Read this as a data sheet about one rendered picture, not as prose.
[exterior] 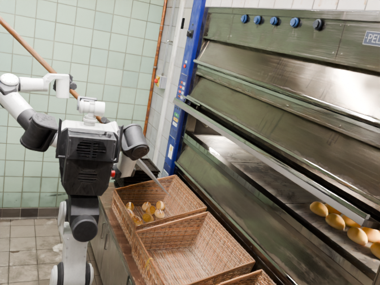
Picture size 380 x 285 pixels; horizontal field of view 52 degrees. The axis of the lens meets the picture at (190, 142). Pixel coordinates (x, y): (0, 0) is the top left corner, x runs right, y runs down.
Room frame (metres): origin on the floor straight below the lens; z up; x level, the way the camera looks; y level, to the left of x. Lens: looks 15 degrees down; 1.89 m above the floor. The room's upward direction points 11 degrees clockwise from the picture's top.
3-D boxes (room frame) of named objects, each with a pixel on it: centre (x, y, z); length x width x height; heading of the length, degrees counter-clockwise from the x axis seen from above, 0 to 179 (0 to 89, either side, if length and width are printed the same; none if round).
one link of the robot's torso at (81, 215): (1.65, 0.44, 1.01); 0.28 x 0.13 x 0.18; 26
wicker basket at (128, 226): (2.46, 0.14, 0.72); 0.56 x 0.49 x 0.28; 27
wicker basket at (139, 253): (1.91, -0.12, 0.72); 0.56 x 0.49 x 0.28; 27
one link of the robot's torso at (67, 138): (1.68, 0.46, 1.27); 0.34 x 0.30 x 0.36; 111
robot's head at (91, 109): (1.74, 0.47, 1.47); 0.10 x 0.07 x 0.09; 111
